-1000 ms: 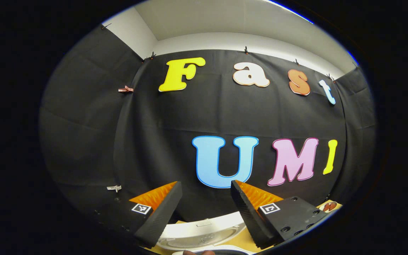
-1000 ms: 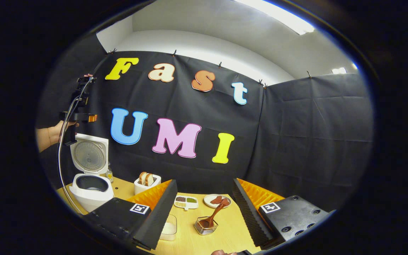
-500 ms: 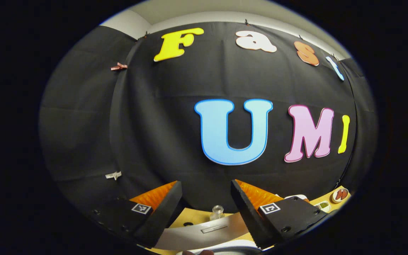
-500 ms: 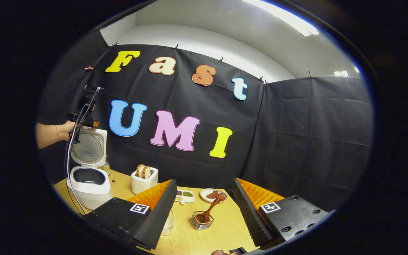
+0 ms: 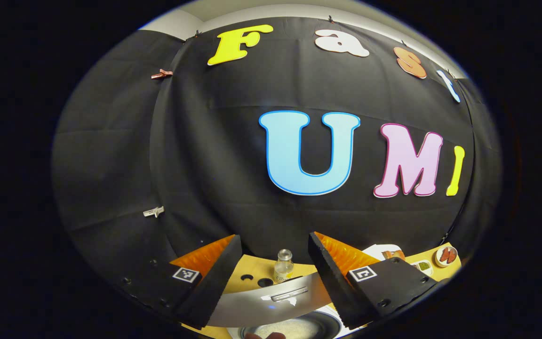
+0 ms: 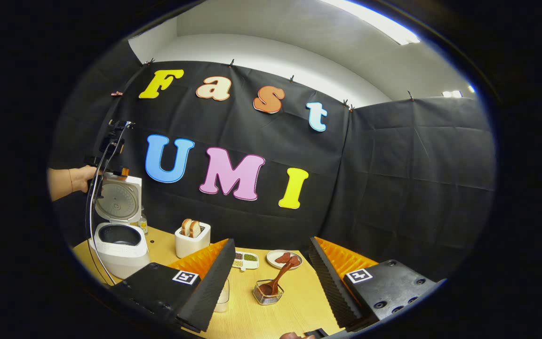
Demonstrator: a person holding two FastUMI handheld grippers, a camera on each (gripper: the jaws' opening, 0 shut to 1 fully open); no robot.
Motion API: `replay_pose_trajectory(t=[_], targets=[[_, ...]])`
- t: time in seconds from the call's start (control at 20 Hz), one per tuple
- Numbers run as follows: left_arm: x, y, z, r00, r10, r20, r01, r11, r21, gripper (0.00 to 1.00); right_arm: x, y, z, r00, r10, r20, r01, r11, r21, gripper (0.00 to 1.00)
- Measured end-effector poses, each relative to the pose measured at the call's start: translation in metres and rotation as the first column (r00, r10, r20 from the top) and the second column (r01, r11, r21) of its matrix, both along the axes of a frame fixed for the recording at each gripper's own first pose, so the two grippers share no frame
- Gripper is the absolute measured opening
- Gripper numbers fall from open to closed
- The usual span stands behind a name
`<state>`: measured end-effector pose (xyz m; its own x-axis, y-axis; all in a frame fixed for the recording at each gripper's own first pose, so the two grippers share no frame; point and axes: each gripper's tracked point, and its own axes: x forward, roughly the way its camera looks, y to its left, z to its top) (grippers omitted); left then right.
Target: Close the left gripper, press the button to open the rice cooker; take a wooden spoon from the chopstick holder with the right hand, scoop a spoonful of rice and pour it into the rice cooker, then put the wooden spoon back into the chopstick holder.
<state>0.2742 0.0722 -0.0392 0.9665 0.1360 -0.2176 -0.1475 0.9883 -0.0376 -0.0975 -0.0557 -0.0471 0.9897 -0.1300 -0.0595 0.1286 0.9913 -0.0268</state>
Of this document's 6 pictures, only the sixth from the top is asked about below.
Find clear rice container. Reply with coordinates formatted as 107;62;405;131
214;278;230;313

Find clear wire chopstick holder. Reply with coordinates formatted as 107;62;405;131
253;280;285;306

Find white rice cooker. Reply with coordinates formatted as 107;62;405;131
88;172;151;279

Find round white plate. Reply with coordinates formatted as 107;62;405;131
266;250;303;269

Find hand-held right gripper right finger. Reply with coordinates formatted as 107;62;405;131
309;236;446;330

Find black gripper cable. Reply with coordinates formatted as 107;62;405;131
85;141;116;285

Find brown wooden spoon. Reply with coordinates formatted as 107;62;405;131
258;262;295;296

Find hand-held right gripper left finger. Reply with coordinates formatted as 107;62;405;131
111;238;236;332

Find white toaster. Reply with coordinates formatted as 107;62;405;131
175;219;211;258

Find white divided bean dish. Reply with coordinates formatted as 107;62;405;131
232;251;260;272

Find black backdrop cloth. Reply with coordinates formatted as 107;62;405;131
50;40;496;283

